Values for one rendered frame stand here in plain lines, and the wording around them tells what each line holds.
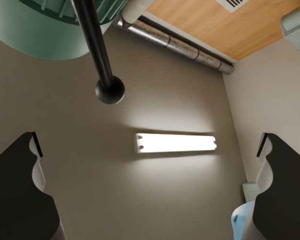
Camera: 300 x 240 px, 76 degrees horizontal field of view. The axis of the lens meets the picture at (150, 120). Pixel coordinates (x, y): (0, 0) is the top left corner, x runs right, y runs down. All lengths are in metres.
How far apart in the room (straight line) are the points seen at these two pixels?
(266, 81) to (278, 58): 0.34
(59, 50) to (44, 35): 0.03
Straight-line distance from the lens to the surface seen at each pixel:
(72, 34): 0.26
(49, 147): 1.51
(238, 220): 0.41
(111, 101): 0.23
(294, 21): 2.29
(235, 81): 3.52
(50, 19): 0.25
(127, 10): 2.05
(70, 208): 1.54
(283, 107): 3.18
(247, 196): 3.11
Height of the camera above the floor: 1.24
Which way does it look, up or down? 47 degrees up
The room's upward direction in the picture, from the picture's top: 113 degrees counter-clockwise
